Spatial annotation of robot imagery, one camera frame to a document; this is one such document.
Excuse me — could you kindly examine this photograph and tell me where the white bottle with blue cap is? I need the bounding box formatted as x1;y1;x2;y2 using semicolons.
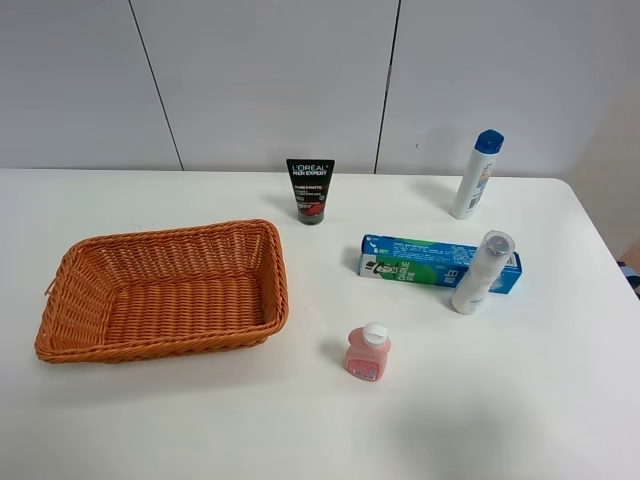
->
450;129;504;220

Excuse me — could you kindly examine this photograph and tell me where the blue object at table edge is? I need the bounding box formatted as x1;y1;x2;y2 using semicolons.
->
617;261;640;298

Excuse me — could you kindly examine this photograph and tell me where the blue green toothpaste box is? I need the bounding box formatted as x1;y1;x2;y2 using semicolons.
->
358;234;522;294

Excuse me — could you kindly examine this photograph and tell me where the small pink bottle white cap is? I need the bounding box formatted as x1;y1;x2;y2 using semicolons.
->
344;322;391;382

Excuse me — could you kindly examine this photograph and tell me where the orange wicker basket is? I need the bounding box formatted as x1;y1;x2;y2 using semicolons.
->
34;219;289;364

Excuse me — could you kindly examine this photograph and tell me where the white bottle with clear cap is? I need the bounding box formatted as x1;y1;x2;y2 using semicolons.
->
451;230;515;315

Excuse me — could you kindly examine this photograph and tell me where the black L'Oreal face wash tube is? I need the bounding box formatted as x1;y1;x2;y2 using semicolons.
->
286;159;335;225

